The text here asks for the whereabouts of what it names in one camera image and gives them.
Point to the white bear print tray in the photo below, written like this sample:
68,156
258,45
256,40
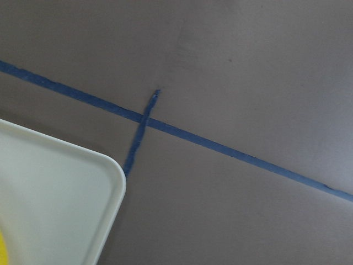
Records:
58,200

